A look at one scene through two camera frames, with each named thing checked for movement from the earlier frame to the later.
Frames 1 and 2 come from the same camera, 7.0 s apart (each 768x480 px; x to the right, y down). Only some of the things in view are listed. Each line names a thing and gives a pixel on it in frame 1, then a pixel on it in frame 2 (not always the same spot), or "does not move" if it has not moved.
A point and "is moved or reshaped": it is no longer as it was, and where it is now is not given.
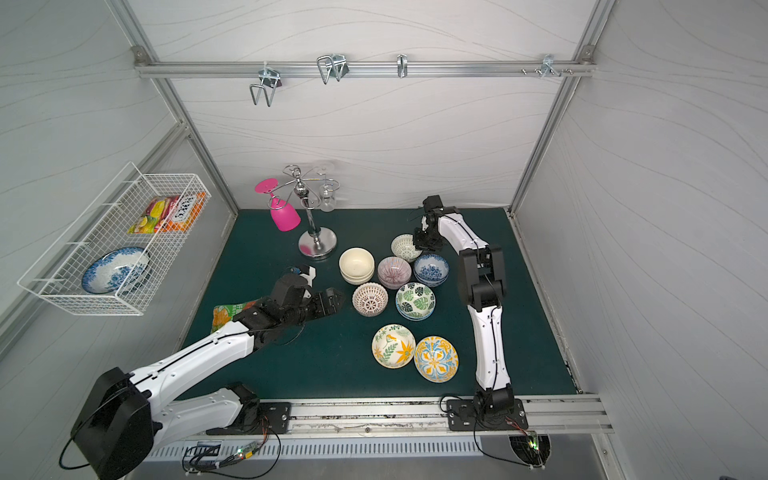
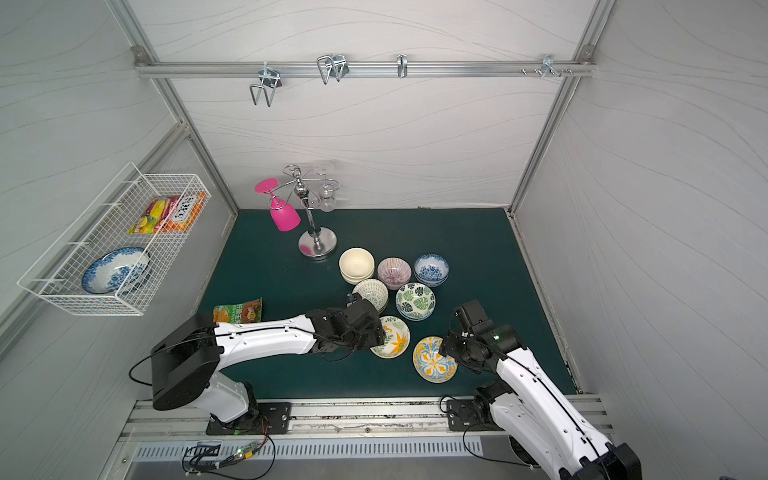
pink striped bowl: (393, 281) does not move
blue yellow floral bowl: (436, 359) does not move
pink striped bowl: (394, 272) does not move
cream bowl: (357, 274) does not move
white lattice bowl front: (370, 299) does not move
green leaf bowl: (415, 301) does not move
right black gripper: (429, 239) → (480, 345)
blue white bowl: (431, 269) does not move
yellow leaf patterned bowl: (393, 346) is moved or reshaped
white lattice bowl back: (403, 246) → (374, 291)
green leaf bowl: (414, 310) does not move
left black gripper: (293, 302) → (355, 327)
